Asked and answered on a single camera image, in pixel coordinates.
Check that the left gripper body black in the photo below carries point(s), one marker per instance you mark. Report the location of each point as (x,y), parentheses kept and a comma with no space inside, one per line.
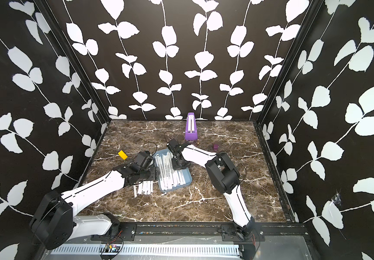
(148,175)

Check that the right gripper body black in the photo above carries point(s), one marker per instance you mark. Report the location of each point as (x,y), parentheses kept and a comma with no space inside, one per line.
(176,164)

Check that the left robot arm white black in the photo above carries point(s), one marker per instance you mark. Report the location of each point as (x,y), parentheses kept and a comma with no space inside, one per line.
(56,219)

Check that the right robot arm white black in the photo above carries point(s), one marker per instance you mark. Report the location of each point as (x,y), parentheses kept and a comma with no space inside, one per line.
(224,176)

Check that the blue storage box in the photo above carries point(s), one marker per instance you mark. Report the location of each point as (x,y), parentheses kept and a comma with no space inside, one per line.
(185,171)

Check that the left pile white straw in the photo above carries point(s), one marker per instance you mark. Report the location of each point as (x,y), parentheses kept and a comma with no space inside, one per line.
(143,188)

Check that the yellow block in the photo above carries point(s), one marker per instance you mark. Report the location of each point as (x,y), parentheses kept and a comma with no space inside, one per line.
(123,155)

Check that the purple metronome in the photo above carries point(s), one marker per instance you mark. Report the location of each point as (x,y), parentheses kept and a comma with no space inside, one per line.
(190,132)

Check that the small electronics board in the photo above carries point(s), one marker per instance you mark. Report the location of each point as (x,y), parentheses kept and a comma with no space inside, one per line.
(110,249)

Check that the black mounting rail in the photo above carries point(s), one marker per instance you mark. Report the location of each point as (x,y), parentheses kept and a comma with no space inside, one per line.
(128,231)

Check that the white perforated cable duct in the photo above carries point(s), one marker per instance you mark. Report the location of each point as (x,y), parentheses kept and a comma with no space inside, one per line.
(193,250)

